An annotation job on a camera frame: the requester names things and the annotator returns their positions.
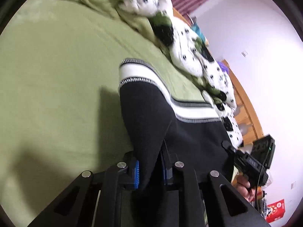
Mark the white wall socket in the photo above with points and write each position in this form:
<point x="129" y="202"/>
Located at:
<point x="293" y="185"/>

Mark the green bed blanket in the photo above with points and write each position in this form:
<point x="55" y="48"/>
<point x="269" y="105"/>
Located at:
<point x="59" y="75"/>

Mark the black pants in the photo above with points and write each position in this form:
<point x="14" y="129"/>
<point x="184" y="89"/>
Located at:
<point x="146" y="113"/>

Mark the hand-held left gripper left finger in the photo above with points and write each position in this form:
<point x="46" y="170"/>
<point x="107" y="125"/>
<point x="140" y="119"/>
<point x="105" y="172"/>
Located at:
<point x="136" y="173"/>

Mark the person's right hand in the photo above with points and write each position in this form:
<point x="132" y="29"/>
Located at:
<point x="245" y="186"/>

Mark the purple mesh item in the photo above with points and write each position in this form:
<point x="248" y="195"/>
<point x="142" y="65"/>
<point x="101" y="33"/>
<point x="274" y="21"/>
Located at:
<point x="223" y="67"/>

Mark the red box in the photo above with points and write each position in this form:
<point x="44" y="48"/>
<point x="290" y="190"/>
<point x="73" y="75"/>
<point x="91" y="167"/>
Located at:
<point x="275" y="209"/>

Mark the wooden bed frame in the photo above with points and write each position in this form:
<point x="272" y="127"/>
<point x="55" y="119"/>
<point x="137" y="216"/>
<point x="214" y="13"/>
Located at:
<point x="246" y="108"/>

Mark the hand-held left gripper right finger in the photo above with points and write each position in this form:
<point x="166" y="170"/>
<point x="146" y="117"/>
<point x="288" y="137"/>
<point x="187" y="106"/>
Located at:
<point x="165" y="170"/>

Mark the teal patterned pillow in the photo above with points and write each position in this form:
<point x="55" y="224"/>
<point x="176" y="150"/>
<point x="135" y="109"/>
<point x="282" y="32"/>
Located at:
<point x="198" y="34"/>

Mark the white wall switch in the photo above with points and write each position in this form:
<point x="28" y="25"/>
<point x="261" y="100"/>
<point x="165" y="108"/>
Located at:
<point x="244" y="53"/>

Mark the white floral quilt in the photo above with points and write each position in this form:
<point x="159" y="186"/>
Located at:
<point x="189" y="52"/>

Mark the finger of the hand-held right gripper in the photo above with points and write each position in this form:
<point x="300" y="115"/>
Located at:
<point x="228" y="146"/>

